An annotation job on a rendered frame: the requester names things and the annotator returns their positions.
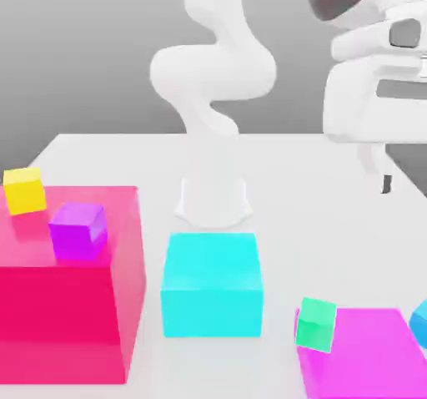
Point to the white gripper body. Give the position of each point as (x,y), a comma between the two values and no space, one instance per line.
(350,115)

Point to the small blue cube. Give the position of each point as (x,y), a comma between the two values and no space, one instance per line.
(419,325)

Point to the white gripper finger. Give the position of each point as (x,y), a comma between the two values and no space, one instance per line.
(383,162)

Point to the large magenta box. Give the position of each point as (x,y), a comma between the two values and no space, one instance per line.
(370,355)

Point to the small yellow cube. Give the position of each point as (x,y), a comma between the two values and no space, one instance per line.
(24,192)

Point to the large cyan box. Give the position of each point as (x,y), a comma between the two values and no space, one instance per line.
(211,285)

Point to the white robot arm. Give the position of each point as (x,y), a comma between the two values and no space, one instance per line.
(213,71)

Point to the small green cube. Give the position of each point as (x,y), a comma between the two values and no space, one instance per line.
(315,325)

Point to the small purple cube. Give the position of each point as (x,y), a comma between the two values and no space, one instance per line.
(75,235)

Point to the large red box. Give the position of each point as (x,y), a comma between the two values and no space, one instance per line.
(56,322)

